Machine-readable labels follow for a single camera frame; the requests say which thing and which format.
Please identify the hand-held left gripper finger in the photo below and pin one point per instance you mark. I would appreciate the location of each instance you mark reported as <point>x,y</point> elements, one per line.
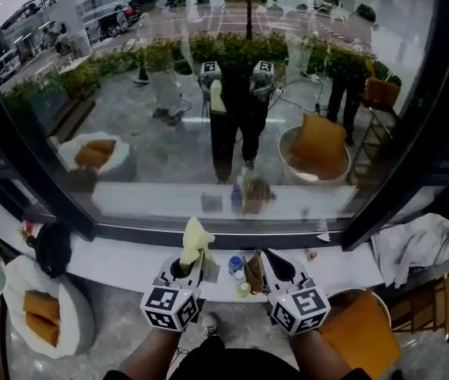
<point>202,263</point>

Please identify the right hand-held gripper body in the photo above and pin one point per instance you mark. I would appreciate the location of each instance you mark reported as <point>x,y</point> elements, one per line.
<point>302,303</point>

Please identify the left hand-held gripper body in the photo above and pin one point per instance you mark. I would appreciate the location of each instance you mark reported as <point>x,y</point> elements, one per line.
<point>168,299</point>

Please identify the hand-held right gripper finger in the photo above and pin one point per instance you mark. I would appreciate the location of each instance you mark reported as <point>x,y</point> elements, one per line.
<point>268,267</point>
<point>282,269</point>

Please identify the pale yellow cloth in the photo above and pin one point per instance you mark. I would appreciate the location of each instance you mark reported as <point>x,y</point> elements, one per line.
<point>193,240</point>

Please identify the large window glass pane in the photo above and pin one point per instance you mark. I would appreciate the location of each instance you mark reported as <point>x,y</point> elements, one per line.
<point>137,109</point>

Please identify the person's left forearm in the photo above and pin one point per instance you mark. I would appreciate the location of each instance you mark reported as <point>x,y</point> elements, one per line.
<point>151,354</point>

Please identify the person's right forearm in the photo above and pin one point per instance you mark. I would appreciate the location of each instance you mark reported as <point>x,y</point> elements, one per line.
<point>319,354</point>

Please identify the white window sill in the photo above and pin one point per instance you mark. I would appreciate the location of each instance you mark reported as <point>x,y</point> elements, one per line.
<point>129,259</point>

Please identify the grey flat pouch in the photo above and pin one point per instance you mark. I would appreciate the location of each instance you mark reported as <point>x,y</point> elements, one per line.
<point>211,272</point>

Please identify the brown leather pouch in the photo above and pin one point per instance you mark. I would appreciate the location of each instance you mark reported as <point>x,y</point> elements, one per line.
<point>255,273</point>

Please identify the blue capped bottle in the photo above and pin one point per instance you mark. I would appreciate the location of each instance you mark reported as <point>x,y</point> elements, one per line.
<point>235,264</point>

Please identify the small green bottle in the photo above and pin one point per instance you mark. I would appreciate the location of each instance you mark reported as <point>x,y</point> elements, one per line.
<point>244,289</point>

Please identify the small pink object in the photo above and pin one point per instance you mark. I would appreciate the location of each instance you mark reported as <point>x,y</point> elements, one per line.
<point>313,255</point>

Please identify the person's grey shoe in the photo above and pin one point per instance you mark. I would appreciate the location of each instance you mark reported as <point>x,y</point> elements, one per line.
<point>210,323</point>

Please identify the white paper scrap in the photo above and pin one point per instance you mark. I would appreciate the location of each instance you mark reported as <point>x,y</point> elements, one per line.
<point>324,236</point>

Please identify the person's black clothing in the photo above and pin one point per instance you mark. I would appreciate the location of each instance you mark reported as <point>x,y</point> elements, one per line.
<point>232,360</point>

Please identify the crumpled white garment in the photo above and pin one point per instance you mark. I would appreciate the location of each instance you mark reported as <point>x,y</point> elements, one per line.
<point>410,248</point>

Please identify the black bag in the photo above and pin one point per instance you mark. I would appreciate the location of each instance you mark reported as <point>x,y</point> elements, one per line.
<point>53,248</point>

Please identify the black window frame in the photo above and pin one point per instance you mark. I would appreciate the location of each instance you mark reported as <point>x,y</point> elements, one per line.
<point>30,164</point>

